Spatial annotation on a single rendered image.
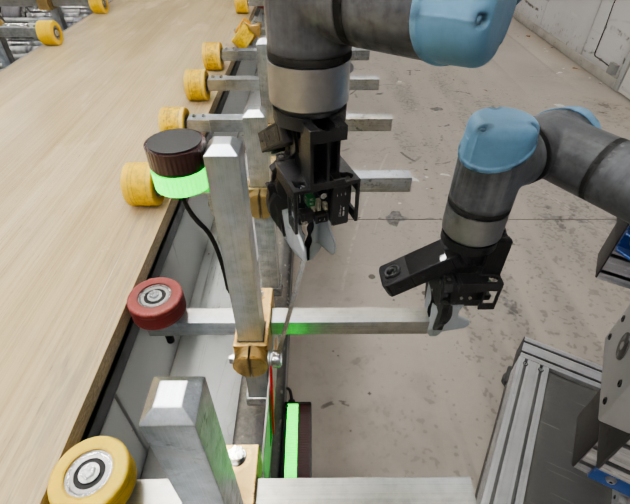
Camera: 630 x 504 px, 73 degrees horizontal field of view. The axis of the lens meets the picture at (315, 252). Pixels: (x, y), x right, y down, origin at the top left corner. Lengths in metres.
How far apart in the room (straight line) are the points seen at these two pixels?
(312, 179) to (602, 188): 0.31
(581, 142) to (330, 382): 1.25
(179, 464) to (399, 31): 0.33
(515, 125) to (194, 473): 0.43
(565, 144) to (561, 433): 1.03
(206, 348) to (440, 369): 1.00
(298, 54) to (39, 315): 0.53
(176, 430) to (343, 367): 1.38
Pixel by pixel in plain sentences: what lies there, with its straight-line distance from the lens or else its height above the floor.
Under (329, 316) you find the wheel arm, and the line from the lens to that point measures 0.67.
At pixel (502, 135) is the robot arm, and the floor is 1.17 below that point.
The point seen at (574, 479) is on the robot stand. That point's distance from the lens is 1.41.
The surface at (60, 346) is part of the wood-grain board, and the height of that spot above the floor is 0.90.
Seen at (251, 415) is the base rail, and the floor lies 0.70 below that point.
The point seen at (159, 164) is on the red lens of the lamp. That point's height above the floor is 1.16.
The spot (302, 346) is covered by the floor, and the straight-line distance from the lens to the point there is 1.70.
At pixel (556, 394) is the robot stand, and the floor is 0.21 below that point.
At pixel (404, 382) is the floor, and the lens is 1.65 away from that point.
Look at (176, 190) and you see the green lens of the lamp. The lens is 0.46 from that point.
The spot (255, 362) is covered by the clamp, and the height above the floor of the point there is 0.86.
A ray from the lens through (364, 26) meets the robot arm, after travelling 0.34.
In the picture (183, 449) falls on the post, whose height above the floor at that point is 1.09.
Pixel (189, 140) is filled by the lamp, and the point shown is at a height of 1.17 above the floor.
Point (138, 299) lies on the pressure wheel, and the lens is 0.68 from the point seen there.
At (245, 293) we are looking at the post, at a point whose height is 0.97.
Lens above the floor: 1.37
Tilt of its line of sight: 41 degrees down
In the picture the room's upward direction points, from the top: straight up
